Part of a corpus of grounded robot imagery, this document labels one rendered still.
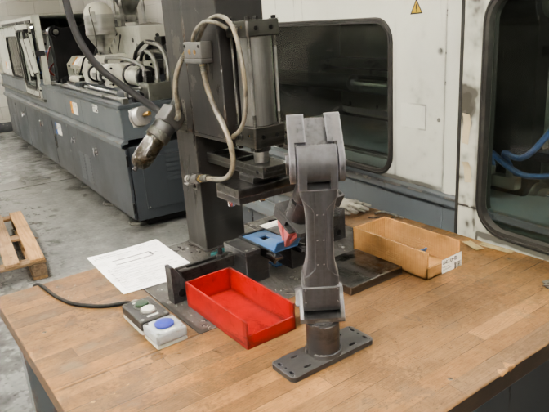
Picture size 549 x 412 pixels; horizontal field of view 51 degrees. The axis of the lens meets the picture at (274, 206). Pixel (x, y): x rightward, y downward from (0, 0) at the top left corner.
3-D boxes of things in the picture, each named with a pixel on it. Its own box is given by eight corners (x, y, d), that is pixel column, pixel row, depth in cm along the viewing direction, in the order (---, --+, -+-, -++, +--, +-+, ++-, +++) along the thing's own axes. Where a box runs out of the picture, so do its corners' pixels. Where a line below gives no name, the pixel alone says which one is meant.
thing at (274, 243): (278, 254, 135) (277, 243, 134) (243, 237, 147) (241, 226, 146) (301, 246, 139) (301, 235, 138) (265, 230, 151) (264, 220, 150)
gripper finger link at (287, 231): (287, 228, 142) (296, 200, 136) (303, 248, 138) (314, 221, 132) (264, 235, 138) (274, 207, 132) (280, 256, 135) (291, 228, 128)
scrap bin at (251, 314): (247, 350, 113) (245, 323, 111) (187, 305, 132) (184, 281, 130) (296, 329, 119) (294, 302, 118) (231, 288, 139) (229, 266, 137)
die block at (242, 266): (247, 285, 140) (245, 257, 138) (226, 272, 148) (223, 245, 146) (311, 261, 151) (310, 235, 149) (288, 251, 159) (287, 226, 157)
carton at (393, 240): (426, 284, 137) (427, 253, 134) (353, 254, 156) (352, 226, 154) (461, 268, 144) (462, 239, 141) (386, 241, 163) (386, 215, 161)
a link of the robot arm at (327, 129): (286, 151, 124) (285, 105, 94) (328, 149, 124) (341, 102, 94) (289, 208, 122) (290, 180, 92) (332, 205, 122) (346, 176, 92)
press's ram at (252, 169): (243, 218, 134) (231, 88, 125) (189, 195, 154) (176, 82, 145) (303, 200, 144) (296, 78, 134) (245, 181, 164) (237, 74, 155)
